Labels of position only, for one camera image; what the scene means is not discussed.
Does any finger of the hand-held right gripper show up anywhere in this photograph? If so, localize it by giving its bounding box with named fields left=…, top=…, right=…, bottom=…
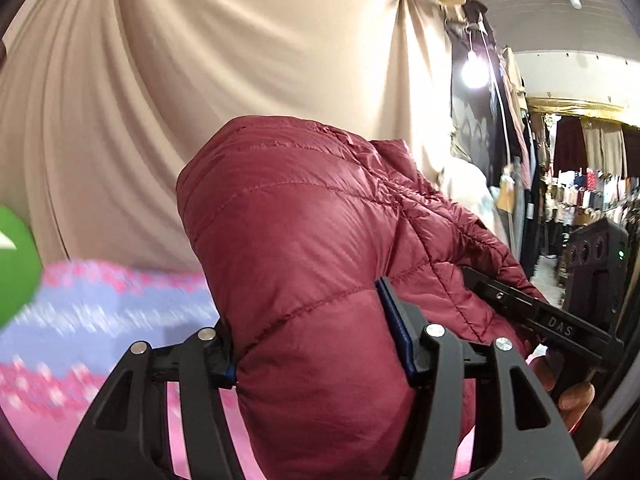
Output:
left=460, top=266, right=546, bottom=328

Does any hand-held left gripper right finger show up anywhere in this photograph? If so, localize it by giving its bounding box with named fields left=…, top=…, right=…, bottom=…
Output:
left=375, top=276, right=586, bottom=480

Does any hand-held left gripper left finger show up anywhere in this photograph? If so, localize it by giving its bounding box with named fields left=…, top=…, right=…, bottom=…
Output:
left=57, top=322, right=240, bottom=480

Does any maroon puffer jacket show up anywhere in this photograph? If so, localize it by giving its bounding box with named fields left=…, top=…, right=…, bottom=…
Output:
left=176, top=115, right=548, bottom=480

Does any rack of hanging clothes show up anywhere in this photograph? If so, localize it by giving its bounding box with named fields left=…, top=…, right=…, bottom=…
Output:
left=529, top=112, right=640, bottom=181

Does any person's right hand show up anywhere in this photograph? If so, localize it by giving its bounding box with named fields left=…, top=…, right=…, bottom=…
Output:
left=526, top=346, right=598, bottom=428

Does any cream hanging garment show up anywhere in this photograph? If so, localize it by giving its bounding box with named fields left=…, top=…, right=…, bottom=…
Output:
left=437, top=157, right=508, bottom=251

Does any floral striped bed sheet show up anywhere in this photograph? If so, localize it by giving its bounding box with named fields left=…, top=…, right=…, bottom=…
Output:
left=0, top=259, right=481, bottom=480

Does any row of dark hanging garments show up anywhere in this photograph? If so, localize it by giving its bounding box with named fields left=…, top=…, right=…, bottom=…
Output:
left=442, top=2, right=533, bottom=271

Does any glowing hanging light bulb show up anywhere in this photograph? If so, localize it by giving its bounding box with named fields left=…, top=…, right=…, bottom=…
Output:
left=459, top=27, right=493, bottom=90

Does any green plush toy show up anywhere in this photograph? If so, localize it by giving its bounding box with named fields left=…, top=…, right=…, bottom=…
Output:
left=0, top=204, right=43, bottom=331

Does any beige backdrop curtain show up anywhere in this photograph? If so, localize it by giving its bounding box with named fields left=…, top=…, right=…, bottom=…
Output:
left=0, top=0, right=471, bottom=281

